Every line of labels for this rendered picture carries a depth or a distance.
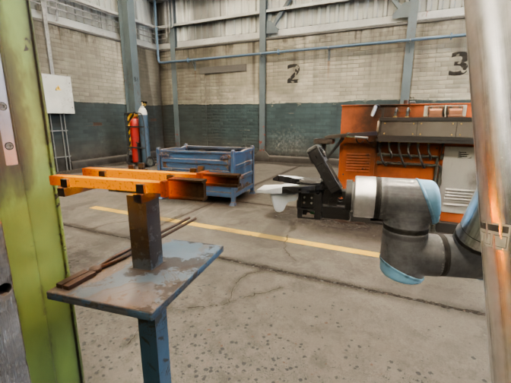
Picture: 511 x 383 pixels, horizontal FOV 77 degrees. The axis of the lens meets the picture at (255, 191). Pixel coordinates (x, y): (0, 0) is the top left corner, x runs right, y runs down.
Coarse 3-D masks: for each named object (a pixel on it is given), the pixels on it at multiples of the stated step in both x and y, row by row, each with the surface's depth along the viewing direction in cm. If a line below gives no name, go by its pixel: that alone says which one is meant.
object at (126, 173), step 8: (88, 168) 90; (96, 168) 90; (104, 168) 90; (112, 168) 90; (112, 176) 88; (120, 176) 87; (128, 176) 86; (136, 176) 85; (144, 176) 84; (152, 176) 84; (160, 176) 83; (176, 176) 82; (184, 176) 81; (192, 176) 80; (200, 176) 79; (208, 176) 80; (216, 176) 78; (224, 176) 78; (232, 176) 77; (208, 184) 79; (216, 184) 79; (224, 184) 78; (232, 184) 78; (240, 184) 79
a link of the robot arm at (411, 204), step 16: (384, 192) 65; (400, 192) 64; (416, 192) 63; (432, 192) 63; (384, 208) 65; (400, 208) 64; (416, 208) 63; (432, 208) 62; (400, 224) 65; (416, 224) 64
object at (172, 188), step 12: (72, 180) 76; (84, 180) 75; (96, 180) 74; (108, 180) 73; (120, 180) 73; (132, 180) 73; (144, 180) 73; (156, 180) 73; (168, 180) 69; (180, 180) 68; (192, 180) 67; (204, 180) 68; (156, 192) 70; (168, 192) 69; (180, 192) 69; (192, 192) 68; (204, 192) 68
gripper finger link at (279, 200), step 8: (288, 184) 70; (296, 184) 70; (256, 192) 69; (264, 192) 69; (272, 192) 68; (280, 192) 68; (272, 200) 69; (280, 200) 70; (288, 200) 70; (280, 208) 70
